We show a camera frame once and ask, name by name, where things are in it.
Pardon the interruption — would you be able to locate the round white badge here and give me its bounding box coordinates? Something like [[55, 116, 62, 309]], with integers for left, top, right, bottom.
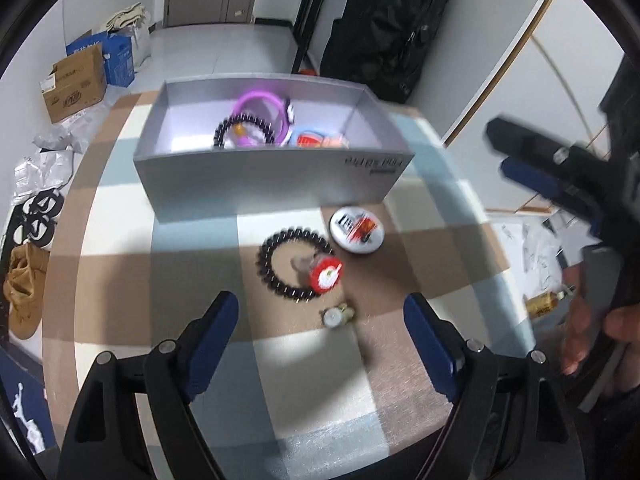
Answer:
[[329, 206, 386, 255]]

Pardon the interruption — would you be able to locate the brown bottle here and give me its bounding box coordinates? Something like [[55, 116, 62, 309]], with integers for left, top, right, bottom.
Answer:
[[525, 287, 573, 317]]

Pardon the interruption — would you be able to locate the white printed plastic bag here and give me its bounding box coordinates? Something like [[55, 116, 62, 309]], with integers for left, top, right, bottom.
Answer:
[[487, 215, 581, 301]]

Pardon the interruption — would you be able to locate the beige cloth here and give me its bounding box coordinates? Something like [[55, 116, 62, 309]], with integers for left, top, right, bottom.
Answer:
[[102, 2, 151, 31]]

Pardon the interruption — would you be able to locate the crumpled clear plastic bag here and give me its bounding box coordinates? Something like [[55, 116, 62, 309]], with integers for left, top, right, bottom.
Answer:
[[12, 152, 76, 206], [32, 107, 108, 153]]

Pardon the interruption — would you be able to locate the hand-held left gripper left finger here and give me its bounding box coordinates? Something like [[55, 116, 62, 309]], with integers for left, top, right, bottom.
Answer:
[[57, 290, 241, 480]]

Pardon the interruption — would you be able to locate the purple bracelet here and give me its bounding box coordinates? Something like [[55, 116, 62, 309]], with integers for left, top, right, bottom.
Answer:
[[231, 89, 296, 148]]

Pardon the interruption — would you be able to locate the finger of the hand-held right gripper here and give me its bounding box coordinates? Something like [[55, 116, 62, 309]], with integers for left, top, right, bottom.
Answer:
[[485, 116, 608, 181], [500, 156, 603, 236]]

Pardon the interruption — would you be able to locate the black backpack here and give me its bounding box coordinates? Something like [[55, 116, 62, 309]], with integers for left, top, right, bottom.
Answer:
[[320, 0, 457, 105]]

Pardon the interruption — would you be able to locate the small round brass trinket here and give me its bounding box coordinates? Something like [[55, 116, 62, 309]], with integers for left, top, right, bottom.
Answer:
[[321, 302, 356, 330]]

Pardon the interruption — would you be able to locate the black bead bracelet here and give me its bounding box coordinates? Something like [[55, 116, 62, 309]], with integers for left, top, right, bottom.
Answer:
[[213, 114, 277, 150], [255, 227, 337, 303]]

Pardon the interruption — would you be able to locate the white plastic sack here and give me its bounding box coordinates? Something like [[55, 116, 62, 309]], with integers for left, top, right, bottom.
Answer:
[[127, 22, 153, 68]]

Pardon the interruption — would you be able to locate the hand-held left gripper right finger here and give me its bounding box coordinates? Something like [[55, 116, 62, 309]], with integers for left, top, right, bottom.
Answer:
[[402, 292, 586, 480]]

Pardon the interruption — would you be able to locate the red round charm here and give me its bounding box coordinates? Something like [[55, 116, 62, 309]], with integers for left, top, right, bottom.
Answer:
[[307, 254, 345, 293]]

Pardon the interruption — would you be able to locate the blue cardboard box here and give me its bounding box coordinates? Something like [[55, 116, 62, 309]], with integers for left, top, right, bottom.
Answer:
[[65, 31, 111, 58], [102, 34, 137, 87]]

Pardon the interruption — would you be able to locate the black coat rack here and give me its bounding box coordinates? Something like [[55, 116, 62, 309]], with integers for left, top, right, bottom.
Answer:
[[292, 0, 331, 73]]

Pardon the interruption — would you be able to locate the black white printed bag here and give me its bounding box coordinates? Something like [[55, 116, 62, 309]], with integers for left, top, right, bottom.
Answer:
[[7, 187, 66, 251]]

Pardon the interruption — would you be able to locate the blue printed cloth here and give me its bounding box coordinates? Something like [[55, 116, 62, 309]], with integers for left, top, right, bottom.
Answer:
[[0, 347, 56, 456]]

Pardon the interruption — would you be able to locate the checkered tablecloth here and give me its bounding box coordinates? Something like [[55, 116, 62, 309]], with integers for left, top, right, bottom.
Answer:
[[40, 90, 538, 480]]

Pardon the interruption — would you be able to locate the grey box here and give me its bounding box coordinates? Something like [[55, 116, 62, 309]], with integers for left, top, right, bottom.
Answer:
[[132, 74, 416, 221]]

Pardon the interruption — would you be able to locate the brown cloth bag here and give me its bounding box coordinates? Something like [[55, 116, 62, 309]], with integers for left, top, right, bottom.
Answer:
[[2, 244, 51, 341]]

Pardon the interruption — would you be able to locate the person's right hand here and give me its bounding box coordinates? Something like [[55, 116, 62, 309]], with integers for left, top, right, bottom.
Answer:
[[560, 262, 640, 376]]

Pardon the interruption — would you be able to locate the brown cardboard box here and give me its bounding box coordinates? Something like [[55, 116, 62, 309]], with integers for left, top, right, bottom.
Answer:
[[39, 42, 108, 125]]

